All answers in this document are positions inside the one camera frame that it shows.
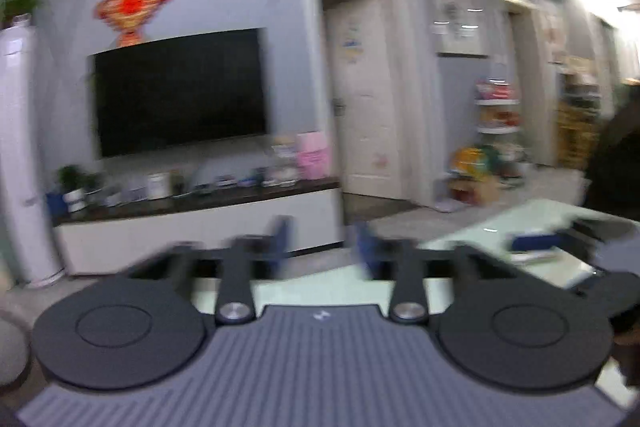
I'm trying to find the white TV cabinet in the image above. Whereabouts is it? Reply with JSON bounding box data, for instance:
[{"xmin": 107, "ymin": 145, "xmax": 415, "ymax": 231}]
[{"xmin": 54, "ymin": 179, "xmax": 344, "ymax": 277}]

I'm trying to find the cardboard boxes and bags pile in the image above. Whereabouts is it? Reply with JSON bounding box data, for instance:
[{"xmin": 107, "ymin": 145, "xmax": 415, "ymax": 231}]
[{"xmin": 447, "ymin": 143, "xmax": 525, "ymax": 206}]

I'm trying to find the wooden chair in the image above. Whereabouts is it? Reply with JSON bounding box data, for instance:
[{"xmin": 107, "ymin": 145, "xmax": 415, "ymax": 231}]
[{"xmin": 556, "ymin": 102, "xmax": 600, "ymax": 170}]

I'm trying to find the white framed photo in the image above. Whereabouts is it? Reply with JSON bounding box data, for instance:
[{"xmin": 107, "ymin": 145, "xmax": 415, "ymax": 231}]
[{"xmin": 146, "ymin": 172, "xmax": 172, "ymax": 200}]

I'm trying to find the potted plant in white pot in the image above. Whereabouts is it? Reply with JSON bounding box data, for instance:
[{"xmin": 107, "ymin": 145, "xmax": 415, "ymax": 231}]
[{"xmin": 58, "ymin": 165, "xmax": 87, "ymax": 213}]

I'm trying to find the white standing air conditioner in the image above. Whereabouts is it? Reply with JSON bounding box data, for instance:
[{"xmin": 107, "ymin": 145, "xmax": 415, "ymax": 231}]
[{"xmin": 1, "ymin": 15, "xmax": 63, "ymax": 287}]

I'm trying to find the flower bouquet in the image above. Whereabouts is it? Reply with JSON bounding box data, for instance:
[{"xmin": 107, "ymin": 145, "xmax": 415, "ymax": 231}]
[{"xmin": 268, "ymin": 135, "xmax": 299, "ymax": 186}]

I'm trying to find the framed ink painting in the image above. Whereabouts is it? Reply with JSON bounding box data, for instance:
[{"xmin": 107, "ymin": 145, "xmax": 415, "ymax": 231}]
[{"xmin": 432, "ymin": 0, "xmax": 487, "ymax": 57}]

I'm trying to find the white interior door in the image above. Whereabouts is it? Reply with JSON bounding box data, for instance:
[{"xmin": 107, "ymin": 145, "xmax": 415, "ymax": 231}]
[{"xmin": 324, "ymin": 0, "xmax": 402, "ymax": 199}]

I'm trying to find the red Chinese knot decoration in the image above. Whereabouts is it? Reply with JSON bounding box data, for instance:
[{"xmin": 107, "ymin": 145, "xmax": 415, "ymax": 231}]
[{"xmin": 94, "ymin": 0, "xmax": 169, "ymax": 48}]

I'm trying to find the white wall shelf with items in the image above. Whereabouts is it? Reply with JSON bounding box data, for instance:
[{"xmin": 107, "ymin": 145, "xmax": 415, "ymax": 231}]
[{"xmin": 475, "ymin": 79, "xmax": 521, "ymax": 135}]

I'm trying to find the black wall television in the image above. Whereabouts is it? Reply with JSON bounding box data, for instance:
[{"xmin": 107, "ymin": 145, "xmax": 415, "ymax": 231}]
[{"xmin": 92, "ymin": 28, "xmax": 268, "ymax": 158}]

